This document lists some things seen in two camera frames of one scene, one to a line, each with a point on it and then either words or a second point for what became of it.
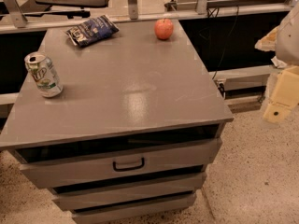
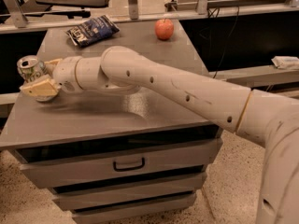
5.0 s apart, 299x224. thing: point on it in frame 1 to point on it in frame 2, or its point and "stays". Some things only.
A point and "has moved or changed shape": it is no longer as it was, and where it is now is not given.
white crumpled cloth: (279, 64) stays
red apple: (163, 28) stays
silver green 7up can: (45, 74) has moved or changed shape
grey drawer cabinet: (121, 130) stays
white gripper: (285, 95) to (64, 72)
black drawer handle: (116, 169) stays
